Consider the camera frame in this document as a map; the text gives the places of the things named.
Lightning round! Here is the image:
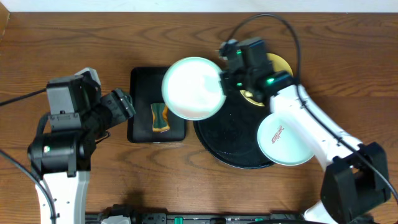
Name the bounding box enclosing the green and orange sponge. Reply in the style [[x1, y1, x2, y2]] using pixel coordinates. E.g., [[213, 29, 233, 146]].
[[150, 103, 170, 133]]

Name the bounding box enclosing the mint green plate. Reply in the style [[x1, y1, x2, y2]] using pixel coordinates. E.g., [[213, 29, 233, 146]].
[[257, 113, 314, 166], [161, 57, 226, 121]]

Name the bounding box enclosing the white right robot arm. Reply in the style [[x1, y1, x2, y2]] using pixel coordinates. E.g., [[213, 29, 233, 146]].
[[220, 68, 397, 223]]

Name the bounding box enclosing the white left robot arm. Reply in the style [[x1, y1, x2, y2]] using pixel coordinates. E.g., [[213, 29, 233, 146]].
[[28, 88, 135, 223]]

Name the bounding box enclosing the black round tray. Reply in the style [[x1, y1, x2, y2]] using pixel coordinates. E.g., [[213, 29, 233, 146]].
[[193, 92, 274, 169]]

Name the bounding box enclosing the yellow plate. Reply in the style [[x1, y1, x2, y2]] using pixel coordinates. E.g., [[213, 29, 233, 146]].
[[240, 53, 294, 107]]

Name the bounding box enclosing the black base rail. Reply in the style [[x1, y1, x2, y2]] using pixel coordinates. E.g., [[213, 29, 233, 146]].
[[85, 205, 307, 224]]

